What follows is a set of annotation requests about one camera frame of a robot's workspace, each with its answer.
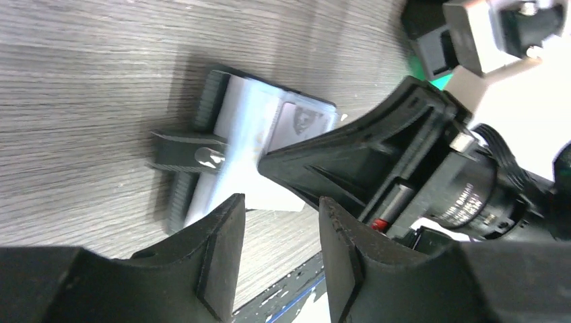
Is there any green double storage bin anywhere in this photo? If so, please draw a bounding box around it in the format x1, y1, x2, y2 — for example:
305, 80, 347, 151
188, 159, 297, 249
408, 56, 452, 89

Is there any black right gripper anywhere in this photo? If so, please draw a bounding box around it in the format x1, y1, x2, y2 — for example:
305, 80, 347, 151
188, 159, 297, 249
360, 120, 570, 242

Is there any black card holder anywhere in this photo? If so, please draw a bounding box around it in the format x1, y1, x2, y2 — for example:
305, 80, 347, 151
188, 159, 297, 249
149, 65, 338, 234

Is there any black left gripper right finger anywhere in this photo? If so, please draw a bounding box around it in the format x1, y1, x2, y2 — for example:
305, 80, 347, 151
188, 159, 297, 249
319, 197, 570, 322

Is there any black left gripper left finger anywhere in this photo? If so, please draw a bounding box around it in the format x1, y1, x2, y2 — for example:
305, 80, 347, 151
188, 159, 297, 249
1, 194, 245, 322

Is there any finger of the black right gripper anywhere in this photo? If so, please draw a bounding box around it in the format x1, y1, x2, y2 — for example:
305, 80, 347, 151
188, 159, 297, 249
258, 76, 464, 220

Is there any white credit card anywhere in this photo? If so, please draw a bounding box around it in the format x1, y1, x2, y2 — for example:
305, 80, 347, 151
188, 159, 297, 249
267, 102, 337, 152

